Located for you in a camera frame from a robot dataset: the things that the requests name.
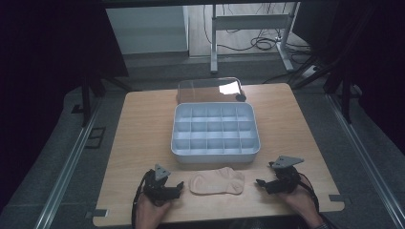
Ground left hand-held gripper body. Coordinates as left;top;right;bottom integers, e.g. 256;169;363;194
142;163;180;204

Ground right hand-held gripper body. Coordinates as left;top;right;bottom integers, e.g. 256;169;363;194
267;155;306;196

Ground beige ankle sock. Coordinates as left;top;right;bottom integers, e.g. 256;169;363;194
188;166;245;196

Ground white divided storage box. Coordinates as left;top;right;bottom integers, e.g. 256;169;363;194
170;101;262;165

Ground person's left hand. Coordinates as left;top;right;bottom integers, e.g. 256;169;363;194
135;192;173;229

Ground person's right hand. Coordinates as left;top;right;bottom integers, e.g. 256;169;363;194
276;176;323;226

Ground black metal stand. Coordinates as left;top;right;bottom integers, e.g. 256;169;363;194
290;53;362;125
71;73;133;128

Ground clear plastic box lid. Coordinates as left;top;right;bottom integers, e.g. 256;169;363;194
176;76;246;105

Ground white power strip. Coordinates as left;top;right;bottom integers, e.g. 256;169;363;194
300;64;321;79

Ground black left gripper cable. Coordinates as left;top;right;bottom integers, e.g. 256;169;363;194
131;169;153;229

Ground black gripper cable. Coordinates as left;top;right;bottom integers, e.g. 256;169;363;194
295;171;332;229
131;169;153;229

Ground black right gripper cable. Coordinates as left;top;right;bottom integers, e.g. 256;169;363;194
295;171;332;229

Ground metal floor rail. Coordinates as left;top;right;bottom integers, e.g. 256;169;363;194
325;94;405;229
32;96;103;229

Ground black floor cables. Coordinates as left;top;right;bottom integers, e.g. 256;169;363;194
202;3;312;65

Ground white wall panel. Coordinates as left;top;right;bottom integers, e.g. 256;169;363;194
105;5;189;55

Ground white metal desk frame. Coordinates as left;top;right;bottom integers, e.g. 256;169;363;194
209;2;301;75

